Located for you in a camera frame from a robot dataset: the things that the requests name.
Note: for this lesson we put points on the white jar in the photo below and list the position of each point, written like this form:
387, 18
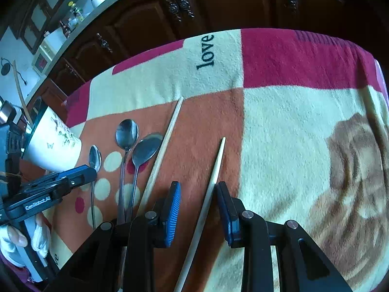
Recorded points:
99, 0

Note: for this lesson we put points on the grey kitchen countertop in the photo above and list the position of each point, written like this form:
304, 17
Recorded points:
95, 10

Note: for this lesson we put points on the person's left forearm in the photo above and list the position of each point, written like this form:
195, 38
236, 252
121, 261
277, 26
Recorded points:
12, 272

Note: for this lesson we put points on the person's left hand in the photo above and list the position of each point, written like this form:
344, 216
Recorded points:
12, 238

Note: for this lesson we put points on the oval metal spoon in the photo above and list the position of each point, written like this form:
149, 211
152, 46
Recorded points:
147, 152

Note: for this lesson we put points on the yellow cap oil bottle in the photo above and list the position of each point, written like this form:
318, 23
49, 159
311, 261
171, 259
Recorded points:
73, 10

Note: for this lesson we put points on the black hanging wall item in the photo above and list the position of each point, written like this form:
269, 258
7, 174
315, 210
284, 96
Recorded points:
4, 70

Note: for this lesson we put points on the wooden lower kitchen cabinets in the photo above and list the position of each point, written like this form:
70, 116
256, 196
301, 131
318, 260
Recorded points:
243, 3

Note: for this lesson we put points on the dark sauce bottle red label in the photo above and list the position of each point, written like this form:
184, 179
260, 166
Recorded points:
64, 27

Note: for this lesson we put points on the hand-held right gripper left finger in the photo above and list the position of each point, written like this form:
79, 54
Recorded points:
170, 216

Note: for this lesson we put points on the large round metal spoon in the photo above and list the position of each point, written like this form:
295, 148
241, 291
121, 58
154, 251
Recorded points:
127, 133

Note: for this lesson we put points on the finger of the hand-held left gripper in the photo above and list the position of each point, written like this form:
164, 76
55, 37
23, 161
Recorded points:
79, 176

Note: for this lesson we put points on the white floral utensil holder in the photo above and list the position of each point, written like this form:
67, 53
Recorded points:
51, 146

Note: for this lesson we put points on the small metal spoon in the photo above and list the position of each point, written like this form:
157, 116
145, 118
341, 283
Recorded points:
94, 156

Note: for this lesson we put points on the wooden upper cabinet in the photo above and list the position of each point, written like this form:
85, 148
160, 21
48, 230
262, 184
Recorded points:
48, 9

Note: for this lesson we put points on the printed blanket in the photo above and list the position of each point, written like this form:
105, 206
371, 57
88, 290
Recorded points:
304, 127

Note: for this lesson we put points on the cream microwave oven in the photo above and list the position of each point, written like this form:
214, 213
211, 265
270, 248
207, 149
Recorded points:
42, 60

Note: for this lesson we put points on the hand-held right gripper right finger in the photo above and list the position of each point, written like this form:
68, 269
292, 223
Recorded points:
228, 219

